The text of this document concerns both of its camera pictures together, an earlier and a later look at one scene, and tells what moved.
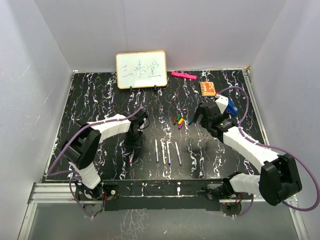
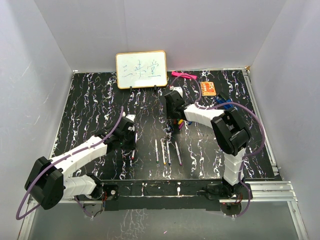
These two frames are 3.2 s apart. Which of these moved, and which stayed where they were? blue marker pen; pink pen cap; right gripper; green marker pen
Moved: right gripper
Stayed: green marker pen; blue marker pen; pink pen cap
